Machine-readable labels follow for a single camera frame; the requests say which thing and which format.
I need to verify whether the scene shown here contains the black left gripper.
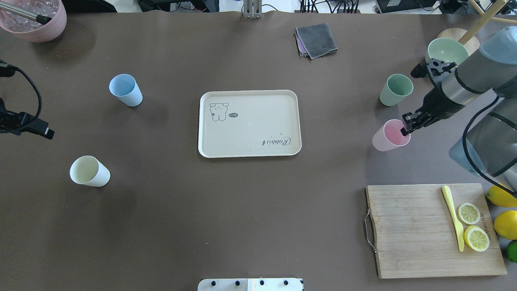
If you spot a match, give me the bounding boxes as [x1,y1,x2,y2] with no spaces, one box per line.
[0,60,55,140]

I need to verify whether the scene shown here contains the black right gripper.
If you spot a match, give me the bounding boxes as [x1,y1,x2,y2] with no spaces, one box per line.
[400,58,465,136]

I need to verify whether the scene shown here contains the pink cup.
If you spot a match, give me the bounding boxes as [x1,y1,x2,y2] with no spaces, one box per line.
[372,119,411,152]

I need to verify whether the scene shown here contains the mint green cup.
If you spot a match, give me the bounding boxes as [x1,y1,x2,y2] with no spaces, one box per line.
[380,74,414,106]

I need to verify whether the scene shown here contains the cream white cup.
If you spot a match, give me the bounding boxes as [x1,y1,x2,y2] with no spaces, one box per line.
[69,155,111,187]

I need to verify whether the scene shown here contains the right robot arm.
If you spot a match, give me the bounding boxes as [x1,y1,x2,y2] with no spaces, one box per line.
[401,26,517,196]

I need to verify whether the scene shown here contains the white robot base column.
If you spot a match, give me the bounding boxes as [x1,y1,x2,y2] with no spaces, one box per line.
[197,278,304,291]

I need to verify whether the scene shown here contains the cream rabbit tray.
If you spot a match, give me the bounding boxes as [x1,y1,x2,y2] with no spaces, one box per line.
[198,90,302,158]

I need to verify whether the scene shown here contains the yellow plastic knife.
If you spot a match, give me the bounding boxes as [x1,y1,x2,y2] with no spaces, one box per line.
[441,185,465,252]

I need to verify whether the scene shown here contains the mint green bowl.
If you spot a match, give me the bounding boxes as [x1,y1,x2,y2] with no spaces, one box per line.
[425,38,469,65]

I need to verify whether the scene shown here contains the pink bowl with ice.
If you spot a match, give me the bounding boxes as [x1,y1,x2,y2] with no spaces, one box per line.
[0,0,67,42]

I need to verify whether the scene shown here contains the light blue cup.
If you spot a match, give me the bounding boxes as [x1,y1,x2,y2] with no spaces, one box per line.
[109,74,143,107]

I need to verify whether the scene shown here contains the lemon slice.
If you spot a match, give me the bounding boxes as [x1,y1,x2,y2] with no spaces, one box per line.
[463,225,490,252]
[457,202,481,225]

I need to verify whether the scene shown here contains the wooden cutting board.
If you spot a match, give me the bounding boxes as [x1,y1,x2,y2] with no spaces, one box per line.
[366,183,506,279]

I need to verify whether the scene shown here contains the metal muddler rod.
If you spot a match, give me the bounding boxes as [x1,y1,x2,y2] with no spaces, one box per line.
[0,1,52,25]

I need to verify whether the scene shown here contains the round wooden stand base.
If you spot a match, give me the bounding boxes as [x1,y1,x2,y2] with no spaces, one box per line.
[437,28,480,46]

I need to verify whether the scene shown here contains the whole yellow lemon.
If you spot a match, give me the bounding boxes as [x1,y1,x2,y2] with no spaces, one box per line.
[493,210,517,240]
[486,186,517,208]

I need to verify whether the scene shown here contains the grey folded cloth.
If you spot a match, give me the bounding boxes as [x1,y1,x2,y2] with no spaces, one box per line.
[295,22,338,60]

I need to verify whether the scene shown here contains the wooden cup tree pole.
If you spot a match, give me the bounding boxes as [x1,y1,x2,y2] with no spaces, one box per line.
[458,0,517,45]

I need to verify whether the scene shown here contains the green lime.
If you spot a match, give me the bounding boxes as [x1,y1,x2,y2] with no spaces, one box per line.
[505,240,517,263]

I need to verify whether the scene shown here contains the aluminium frame post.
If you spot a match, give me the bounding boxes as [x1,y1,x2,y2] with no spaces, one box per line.
[242,0,263,19]

